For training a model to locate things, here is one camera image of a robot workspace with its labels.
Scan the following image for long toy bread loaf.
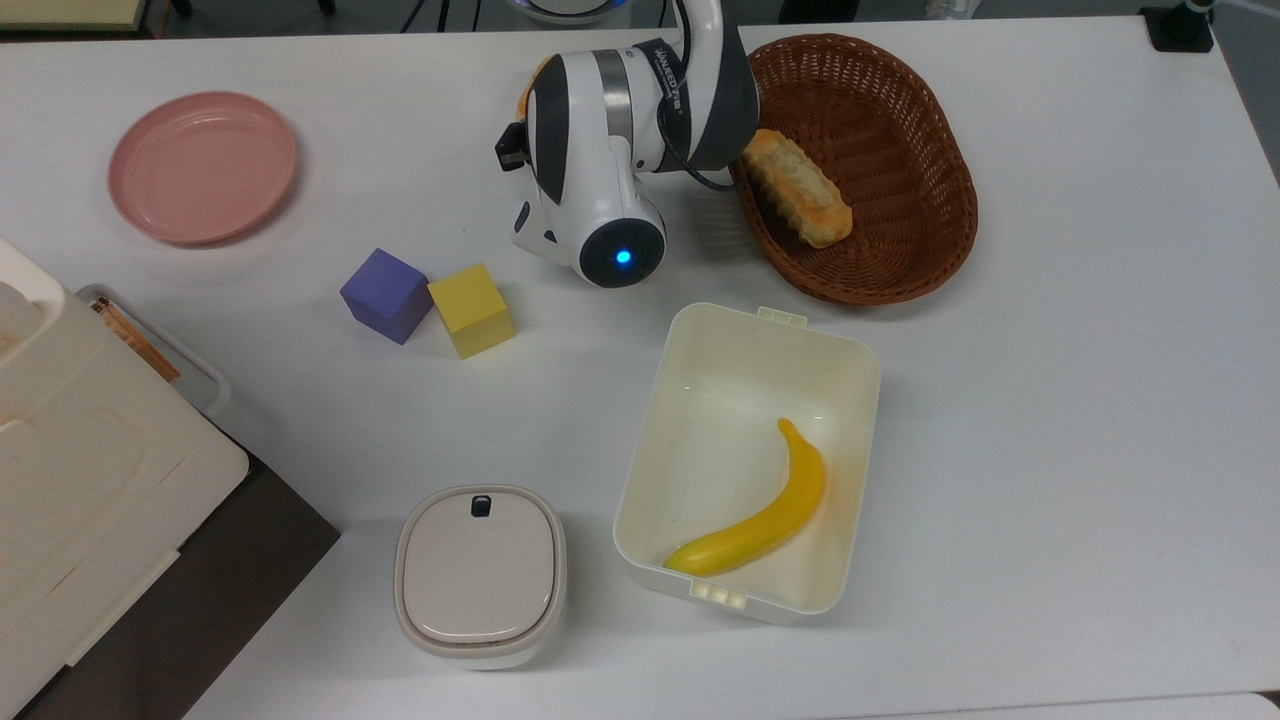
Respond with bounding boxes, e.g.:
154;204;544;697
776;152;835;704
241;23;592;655
740;128;854;249

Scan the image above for brown wicker basket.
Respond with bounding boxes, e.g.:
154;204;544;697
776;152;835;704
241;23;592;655
716;33;979;306

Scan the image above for black tripod legs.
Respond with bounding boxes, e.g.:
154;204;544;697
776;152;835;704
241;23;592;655
400;0;486;33

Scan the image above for yellow foam cube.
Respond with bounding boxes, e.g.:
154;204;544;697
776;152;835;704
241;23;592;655
428;263;516;361

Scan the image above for purple foam cube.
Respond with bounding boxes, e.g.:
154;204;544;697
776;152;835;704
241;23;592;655
340;248;434;346

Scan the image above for pink plate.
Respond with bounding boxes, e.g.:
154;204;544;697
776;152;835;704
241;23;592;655
108;92;299;246

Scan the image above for cream plastic open box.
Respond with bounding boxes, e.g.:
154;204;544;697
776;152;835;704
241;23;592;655
612;302;883;626

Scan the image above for small cream lidded bin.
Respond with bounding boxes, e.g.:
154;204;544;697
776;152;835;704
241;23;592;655
393;485;568;671

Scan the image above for yellow toy banana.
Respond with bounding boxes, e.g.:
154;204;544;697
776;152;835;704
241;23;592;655
663;418;827;579

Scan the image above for beige furniture panel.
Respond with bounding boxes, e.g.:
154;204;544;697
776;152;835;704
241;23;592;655
0;0;151;31

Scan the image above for dark brown drawer base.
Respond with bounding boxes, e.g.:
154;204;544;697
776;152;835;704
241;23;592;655
20;430;341;720

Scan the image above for black table clamp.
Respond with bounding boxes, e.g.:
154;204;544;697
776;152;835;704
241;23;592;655
1140;0;1217;53

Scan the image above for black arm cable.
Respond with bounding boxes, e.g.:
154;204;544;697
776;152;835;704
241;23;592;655
655;0;741;193

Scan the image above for white drawer handle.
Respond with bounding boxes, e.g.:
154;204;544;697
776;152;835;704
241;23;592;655
78;285;232;419

